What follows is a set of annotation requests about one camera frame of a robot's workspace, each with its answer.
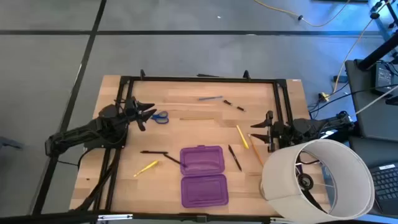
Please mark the thin yellow pencil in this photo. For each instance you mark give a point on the thin yellow pencil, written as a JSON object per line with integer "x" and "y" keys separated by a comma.
{"x": 196, "y": 118}

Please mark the silver aluminium bracket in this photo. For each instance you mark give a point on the silver aluminium bracket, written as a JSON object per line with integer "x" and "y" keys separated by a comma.
{"x": 115, "y": 217}

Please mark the black power supply box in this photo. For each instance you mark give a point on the black power supply box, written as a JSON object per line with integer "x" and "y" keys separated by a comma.
{"x": 384, "y": 77}

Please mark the grey side desk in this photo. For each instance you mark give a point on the grey side desk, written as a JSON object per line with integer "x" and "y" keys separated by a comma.
{"x": 370, "y": 118}

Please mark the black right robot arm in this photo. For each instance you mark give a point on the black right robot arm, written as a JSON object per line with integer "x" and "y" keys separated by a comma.
{"x": 311, "y": 127}

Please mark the yellow pen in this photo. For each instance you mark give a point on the yellow pen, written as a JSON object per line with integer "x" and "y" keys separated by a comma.
{"x": 151, "y": 164}

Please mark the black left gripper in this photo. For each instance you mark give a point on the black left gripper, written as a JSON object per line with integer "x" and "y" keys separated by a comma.
{"x": 133, "y": 112}

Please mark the orange pencil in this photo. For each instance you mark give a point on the orange pencil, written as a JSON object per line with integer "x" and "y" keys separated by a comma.
{"x": 255, "y": 150}

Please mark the dark laptop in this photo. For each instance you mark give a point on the dark laptop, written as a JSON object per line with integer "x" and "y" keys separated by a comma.
{"x": 385, "y": 186}

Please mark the short black and brown pen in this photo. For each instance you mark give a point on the short black and brown pen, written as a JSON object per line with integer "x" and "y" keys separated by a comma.
{"x": 226, "y": 101}

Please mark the blue pen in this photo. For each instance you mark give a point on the blue pen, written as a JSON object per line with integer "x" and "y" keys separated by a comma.
{"x": 210, "y": 98}

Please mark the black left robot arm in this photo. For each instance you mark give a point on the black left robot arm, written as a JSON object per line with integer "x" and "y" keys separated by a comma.
{"x": 93, "y": 127}

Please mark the black frame clamp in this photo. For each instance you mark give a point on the black frame clamp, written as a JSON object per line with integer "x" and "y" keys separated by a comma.
{"x": 142, "y": 74}
{"x": 246, "y": 74}

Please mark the white lamp shade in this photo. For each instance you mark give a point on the white lamp shade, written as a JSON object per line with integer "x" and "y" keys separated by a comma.
{"x": 280, "y": 180}

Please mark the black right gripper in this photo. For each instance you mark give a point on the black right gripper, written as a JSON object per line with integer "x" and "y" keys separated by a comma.
{"x": 278, "y": 133}

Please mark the yellow highlighter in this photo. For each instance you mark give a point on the yellow highlighter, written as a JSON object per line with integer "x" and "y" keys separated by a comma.
{"x": 242, "y": 137}

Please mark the purple plastic supply box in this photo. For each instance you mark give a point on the purple plastic supply box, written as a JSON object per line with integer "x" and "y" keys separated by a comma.
{"x": 202, "y": 189}

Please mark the thick black pole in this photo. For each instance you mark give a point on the thick black pole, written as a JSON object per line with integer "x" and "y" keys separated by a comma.
{"x": 379, "y": 53}

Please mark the yellow plug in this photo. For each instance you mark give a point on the yellow plug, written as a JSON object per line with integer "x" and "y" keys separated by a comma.
{"x": 324, "y": 97}

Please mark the black tripod stand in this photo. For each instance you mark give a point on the black tripod stand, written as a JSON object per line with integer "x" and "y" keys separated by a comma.
{"x": 377, "y": 9}

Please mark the small blue box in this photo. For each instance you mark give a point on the small blue box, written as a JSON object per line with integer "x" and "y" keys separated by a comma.
{"x": 339, "y": 78}

